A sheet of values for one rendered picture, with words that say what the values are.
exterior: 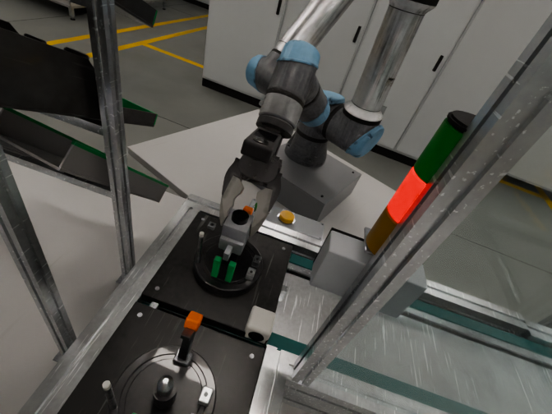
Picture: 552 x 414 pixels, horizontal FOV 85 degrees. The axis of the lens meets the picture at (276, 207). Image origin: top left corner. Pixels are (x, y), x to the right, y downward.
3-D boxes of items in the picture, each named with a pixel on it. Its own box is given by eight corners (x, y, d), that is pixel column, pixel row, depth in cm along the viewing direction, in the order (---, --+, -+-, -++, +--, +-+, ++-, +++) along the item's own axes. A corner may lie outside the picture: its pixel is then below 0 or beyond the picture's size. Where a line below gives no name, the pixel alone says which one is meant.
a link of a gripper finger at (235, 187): (227, 226, 59) (251, 186, 59) (221, 227, 53) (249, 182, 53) (213, 218, 59) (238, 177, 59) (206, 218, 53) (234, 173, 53)
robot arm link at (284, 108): (304, 102, 53) (260, 86, 53) (295, 126, 52) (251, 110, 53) (301, 116, 60) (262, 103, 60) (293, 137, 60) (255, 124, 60)
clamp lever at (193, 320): (179, 348, 45) (190, 309, 43) (191, 353, 45) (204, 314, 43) (168, 367, 42) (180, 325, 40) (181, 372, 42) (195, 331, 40)
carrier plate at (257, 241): (198, 217, 73) (198, 210, 71) (291, 250, 72) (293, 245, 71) (140, 299, 54) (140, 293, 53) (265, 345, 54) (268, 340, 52)
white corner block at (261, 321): (249, 315, 57) (253, 304, 55) (271, 323, 57) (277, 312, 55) (241, 338, 54) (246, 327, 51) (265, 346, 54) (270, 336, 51)
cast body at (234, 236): (230, 224, 60) (235, 199, 55) (250, 232, 60) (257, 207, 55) (213, 256, 53) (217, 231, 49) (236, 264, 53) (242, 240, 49)
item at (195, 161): (257, 114, 151) (258, 108, 149) (421, 213, 122) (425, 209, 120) (127, 154, 103) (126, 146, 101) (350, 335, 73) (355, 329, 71)
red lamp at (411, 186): (385, 195, 33) (409, 157, 30) (429, 209, 33) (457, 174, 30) (388, 223, 29) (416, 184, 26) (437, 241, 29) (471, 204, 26)
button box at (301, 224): (248, 213, 86) (253, 196, 82) (317, 237, 85) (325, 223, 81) (241, 228, 80) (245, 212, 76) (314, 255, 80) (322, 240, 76)
